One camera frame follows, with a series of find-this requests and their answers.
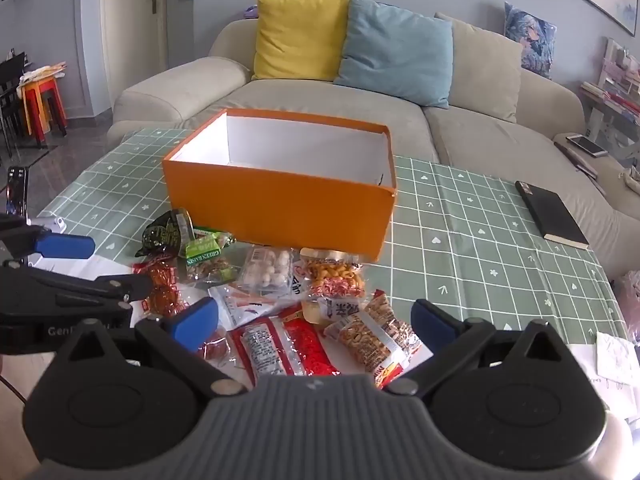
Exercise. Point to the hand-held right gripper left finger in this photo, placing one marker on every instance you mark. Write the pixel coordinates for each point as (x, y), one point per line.
(192, 325)

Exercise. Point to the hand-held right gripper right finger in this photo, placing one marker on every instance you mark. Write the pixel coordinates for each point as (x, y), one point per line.
(429, 322)

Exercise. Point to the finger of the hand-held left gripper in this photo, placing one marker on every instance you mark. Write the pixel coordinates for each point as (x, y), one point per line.
(100, 287)
(65, 246)

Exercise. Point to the small brown red snack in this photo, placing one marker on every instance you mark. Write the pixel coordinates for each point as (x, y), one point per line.
(217, 347)

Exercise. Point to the red orange snack packet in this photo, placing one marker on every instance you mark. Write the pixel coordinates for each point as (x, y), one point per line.
(160, 285)

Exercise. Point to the peanut snack packet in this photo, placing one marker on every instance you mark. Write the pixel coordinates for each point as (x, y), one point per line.
(372, 337)

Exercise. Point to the light green snack packet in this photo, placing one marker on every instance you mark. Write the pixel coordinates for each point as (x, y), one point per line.
(202, 251)

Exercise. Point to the dark green snack packet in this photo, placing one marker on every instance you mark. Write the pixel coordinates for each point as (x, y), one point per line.
(162, 232)

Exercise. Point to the clear packet of white balls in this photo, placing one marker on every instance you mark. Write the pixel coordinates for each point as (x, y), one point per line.
(267, 267)

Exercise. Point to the long red snack packet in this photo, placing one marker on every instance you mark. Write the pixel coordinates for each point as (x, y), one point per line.
(295, 345)

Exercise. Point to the yellow bean snack packet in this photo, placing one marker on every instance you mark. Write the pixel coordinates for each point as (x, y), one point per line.
(332, 272)

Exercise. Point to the orange cardboard box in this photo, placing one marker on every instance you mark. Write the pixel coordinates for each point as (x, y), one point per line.
(275, 210)

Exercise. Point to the white plastic clip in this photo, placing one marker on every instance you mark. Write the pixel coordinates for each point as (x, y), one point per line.
(52, 224)

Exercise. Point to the black phone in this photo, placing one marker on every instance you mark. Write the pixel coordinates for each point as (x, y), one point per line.
(17, 190)

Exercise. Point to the orange plastic stool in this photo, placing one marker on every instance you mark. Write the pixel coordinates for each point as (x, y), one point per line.
(45, 110)

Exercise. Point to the red orange stools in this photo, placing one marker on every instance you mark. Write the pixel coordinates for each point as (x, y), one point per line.
(36, 91)

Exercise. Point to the black notebook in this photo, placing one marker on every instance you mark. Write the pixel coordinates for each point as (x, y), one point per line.
(550, 212)

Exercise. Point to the pale cloth pile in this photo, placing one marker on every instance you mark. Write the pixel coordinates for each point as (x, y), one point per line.
(42, 72)

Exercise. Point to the black dining chair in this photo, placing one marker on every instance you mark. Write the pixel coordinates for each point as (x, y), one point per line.
(12, 75)

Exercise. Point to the white paper with drawing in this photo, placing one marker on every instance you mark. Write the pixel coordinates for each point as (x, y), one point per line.
(617, 355)

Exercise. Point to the pink cloth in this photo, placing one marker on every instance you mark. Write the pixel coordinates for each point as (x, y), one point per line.
(629, 300)

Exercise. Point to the white door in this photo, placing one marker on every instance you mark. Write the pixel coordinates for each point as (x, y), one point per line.
(130, 35)

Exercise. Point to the white smartphone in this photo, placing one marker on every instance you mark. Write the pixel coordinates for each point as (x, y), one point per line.
(587, 145)

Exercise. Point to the beige sofa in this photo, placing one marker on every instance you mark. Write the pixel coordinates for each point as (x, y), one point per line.
(325, 107)

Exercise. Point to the small beige pouch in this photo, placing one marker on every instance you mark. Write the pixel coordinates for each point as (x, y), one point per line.
(631, 180)

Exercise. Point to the beige cushion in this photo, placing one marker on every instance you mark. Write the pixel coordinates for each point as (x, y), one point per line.
(485, 70)

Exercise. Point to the light blue cushion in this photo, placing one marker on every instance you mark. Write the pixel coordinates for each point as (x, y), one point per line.
(395, 50)

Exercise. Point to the stack of books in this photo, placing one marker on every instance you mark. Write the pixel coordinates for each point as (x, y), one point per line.
(615, 100)

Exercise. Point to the purple toy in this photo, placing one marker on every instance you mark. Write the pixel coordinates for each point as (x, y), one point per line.
(251, 11)

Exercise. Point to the printed figure cushion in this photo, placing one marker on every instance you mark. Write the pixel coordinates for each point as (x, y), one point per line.
(532, 40)

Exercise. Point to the yellow cushion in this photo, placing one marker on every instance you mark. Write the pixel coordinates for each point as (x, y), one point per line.
(300, 35)

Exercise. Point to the white desk rack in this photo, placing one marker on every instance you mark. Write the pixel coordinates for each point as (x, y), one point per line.
(620, 60)

